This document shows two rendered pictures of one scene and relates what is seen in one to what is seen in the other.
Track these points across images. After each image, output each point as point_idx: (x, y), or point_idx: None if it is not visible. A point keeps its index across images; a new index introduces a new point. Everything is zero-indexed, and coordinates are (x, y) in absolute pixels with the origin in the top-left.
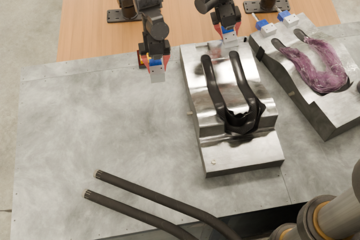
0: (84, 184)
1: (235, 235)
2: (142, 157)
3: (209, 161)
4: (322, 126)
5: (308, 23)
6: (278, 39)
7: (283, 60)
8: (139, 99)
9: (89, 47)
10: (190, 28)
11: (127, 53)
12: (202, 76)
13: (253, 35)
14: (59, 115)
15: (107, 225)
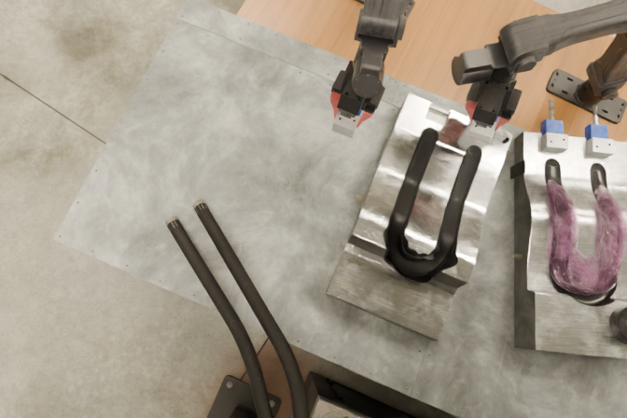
0: (178, 207)
1: (302, 399)
2: (266, 217)
3: (339, 281)
4: (522, 329)
5: (624, 165)
6: (560, 164)
7: (538, 205)
8: (310, 134)
9: (291, 18)
10: (448, 68)
11: (336, 56)
12: (408, 159)
13: (527, 137)
14: (198, 97)
15: (175, 275)
